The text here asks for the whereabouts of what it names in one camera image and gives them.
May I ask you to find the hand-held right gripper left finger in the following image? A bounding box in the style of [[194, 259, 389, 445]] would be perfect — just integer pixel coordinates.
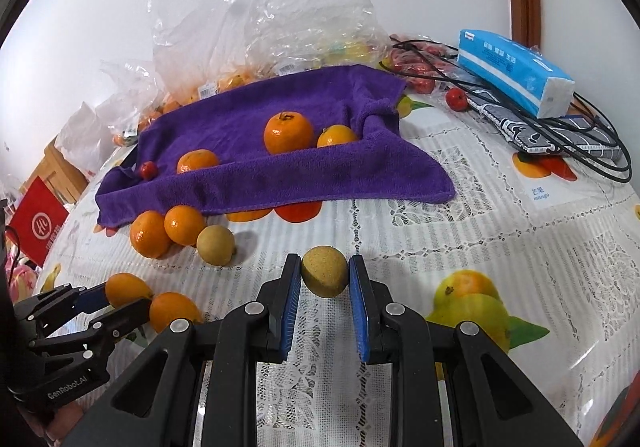
[[62, 252, 303, 447]]

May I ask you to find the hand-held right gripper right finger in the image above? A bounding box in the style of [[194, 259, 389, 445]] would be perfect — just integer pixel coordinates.
[[348, 254, 583, 447]]

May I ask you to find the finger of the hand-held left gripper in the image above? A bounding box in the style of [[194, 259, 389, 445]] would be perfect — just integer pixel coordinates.
[[37, 298, 153, 354], [15, 284, 109, 333]]

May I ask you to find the small yellow-green fruit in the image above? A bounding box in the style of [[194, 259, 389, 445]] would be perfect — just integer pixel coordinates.
[[301, 246, 349, 299], [196, 225, 236, 267]]

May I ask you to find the large orange with stem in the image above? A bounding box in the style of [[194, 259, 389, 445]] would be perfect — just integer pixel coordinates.
[[263, 111, 314, 155]]

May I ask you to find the purple towel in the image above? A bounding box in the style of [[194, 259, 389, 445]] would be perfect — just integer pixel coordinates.
[[95, 64, 456, 230]]

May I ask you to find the person's left hand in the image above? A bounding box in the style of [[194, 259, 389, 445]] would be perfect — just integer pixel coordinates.
[[25, 399, 87, 444]]

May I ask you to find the red paper bag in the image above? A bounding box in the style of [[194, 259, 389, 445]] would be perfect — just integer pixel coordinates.
[[10, 177, 70, 268]]

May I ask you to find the wooden chair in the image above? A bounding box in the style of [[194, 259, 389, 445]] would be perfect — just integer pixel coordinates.
[[20, 137, 91, 208]]

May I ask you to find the white plastic bag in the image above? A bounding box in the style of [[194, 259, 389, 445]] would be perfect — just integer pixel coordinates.
[[55, 102, 116, 178]]

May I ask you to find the clear bag of small oranges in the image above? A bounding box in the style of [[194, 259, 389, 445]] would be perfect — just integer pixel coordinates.
[[100, 58, 166, 148]]

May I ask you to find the bag of red fruit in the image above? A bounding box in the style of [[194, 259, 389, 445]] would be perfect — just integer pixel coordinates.
[[390, 33, 461, 93]]

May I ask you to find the checkered grey pouch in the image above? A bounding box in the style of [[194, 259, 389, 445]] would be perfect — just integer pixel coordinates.
[[470, 97, 623, 163]]

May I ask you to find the blue tissue pack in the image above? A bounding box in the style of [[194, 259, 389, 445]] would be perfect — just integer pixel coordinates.
[[457, 28, 575, 119]]

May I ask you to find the clear bag of yellow fruit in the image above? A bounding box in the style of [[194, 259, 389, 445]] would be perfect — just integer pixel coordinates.
[[245, 0, 391, 75]]

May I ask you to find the black cable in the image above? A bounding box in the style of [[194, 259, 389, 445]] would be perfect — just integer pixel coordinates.
[[385, 40, 633, 183]]

